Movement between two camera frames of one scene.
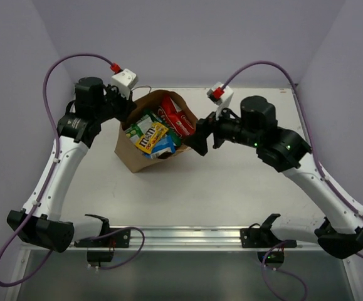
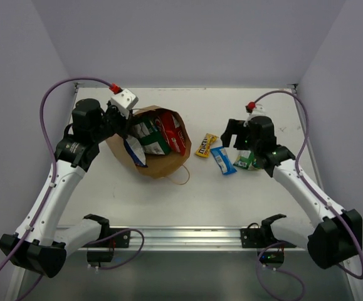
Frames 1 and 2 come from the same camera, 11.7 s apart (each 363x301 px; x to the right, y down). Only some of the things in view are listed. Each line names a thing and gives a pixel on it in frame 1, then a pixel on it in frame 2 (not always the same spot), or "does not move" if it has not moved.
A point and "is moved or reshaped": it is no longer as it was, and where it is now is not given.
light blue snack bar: (165, 144) to (220, 154)
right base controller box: (275, 259) does not move
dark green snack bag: (157, 117) to (150, 135)
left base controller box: (98, 259) does not move
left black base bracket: (121, 237) does not move
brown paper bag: (147, 102) to (158, 165)
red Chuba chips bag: (176, 118) to (172, 130)
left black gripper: (118, 102) to (115, 117)
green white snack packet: (138, 130) to (244, 159)
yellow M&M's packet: (150, 138) is moved or reshaped
